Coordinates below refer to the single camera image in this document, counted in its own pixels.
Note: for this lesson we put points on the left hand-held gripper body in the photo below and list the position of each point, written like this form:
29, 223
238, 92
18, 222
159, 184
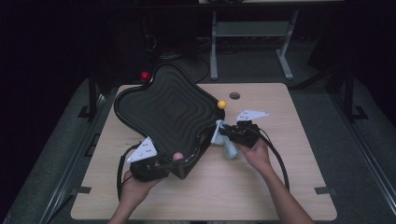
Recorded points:
146, 168

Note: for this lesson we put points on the light blue cloth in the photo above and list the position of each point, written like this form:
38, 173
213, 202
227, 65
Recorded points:
229, 149

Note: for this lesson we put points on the person's right hand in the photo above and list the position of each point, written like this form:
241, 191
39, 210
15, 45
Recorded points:
257, 158

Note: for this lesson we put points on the pink ball knob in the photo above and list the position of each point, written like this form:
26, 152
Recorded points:
177, 156

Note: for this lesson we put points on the red ball knob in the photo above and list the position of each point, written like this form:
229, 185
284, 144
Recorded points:
145, 76

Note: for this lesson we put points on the black wavy tray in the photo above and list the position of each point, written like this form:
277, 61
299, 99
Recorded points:
168, 112

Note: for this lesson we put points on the grey metal rail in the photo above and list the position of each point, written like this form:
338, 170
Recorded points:
67, 174
370, 158

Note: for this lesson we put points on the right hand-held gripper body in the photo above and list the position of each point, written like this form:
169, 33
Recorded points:
246, 133

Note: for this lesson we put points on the black flat strip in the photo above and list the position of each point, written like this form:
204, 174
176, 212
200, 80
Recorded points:
84, 190
323, 190

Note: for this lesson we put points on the person's left hand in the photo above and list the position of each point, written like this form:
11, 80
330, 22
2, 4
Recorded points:
137, 189

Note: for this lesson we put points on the black metal post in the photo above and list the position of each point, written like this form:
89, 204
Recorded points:
349, 93
92, 93

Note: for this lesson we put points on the grey metal stand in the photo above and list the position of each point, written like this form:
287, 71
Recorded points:
249, 28

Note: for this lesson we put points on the yellow ball knob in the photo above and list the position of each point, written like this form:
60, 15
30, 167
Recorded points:
221, 104

